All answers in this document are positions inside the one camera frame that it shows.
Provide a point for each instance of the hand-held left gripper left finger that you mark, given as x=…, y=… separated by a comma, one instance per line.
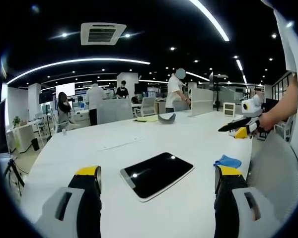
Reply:
x=72, y=205

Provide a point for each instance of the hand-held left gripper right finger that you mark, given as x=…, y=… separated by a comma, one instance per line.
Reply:
x=234, y=205

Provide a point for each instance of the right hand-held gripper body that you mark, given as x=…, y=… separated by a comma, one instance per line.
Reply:
x=252, y=109

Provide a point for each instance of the blue cleaning cloth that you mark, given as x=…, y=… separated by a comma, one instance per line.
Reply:
x=227, y=161

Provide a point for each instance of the black tablet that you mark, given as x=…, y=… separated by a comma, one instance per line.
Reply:
x=157, y=175

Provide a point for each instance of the yellow cloth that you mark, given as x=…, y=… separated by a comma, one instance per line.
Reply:
x=146, y=119

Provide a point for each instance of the person's right hand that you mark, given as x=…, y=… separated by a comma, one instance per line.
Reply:
x=267, y=122

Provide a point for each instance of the white drawer cabinet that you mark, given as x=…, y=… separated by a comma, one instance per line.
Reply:
x=229, y=109

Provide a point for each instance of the white desk divider panel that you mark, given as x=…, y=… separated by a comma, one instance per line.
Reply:
x=201, y=102

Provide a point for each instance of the grey mesh office chair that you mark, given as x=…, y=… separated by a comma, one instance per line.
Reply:
x=275, y=173

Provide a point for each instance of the black tripod stand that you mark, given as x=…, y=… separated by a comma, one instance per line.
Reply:
x=15, y=173

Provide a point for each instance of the grey curved headrest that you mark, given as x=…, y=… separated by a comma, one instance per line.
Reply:
x=167, y=119

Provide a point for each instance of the black waste bin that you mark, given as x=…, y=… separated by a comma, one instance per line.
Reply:
x=35, y=144

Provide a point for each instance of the person's white shirt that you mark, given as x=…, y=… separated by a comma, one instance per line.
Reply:
x=285, y=37

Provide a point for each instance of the white office chair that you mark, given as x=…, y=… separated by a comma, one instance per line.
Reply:
x=147, y=106

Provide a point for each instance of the potted green plant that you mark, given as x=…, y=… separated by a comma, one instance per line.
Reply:
x=16, y=121

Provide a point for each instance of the grey desk partition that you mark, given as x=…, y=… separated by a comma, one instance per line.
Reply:
x=114, y=111

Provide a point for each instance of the projection screen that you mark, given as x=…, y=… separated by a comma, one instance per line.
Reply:
x=65, y=89

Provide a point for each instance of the ceiling air conditioner vent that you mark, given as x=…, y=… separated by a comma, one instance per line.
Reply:
x=102, y=33

